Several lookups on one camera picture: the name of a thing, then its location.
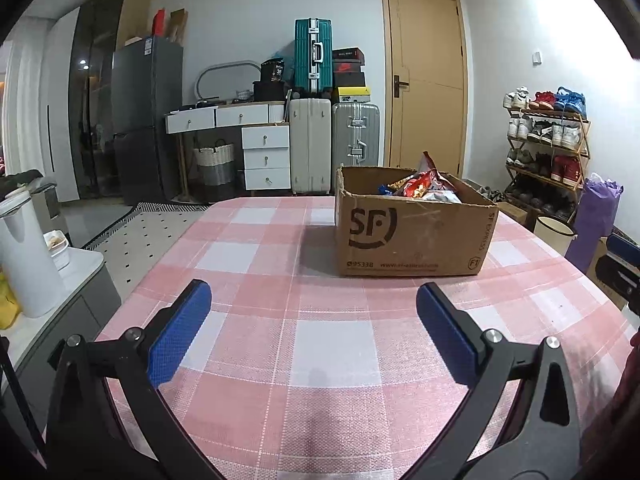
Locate white red noodle bag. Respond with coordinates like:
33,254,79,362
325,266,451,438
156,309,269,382
421,188,461,204

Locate red snack bag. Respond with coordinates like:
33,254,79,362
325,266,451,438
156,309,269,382
399,151,457,200

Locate blue cookie packet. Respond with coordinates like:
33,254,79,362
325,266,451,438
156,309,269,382
378,185,395,196

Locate purple paper bag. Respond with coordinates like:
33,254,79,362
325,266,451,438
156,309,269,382
565,172,624,274

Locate cream trash bin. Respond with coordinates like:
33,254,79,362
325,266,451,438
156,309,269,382
534,216,577,256

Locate small brown shoe box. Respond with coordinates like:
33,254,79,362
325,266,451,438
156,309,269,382
497,202,530,230

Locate bamboo shoe rack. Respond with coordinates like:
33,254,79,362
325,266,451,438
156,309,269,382
504,107,591,224

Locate white electric kettle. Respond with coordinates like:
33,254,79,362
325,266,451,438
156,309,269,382
1,188,65,318

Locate woven laundry basket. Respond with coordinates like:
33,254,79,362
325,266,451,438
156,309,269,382
192,144,235,203

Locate SF cardboard box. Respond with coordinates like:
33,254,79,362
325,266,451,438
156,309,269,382
334,167,499,278

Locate wooden door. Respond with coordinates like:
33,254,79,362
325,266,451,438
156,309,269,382
382,0,469,177

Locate white drawer desk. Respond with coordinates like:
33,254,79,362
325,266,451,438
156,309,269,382
166,101,292,192

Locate silver suitcase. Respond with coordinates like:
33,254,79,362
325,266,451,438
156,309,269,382
332,102,380,170

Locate beige suitcase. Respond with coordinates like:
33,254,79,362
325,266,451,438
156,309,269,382
290,99,332,194

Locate dark grey refrigerator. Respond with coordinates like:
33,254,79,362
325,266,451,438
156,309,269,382
111,36,183,205

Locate oval mirror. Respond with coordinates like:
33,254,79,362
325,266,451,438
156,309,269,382
194,61,260,102

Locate stack of shoe boxes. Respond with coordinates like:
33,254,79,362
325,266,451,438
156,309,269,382
332,47,371,103

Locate black bag on desk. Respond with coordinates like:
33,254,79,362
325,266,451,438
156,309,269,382
260,58,285,82

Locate black glass cabinet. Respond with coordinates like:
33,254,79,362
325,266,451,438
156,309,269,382
68,0,151,200

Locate teal suitcase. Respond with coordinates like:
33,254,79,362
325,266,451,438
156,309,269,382
294,18,333,94

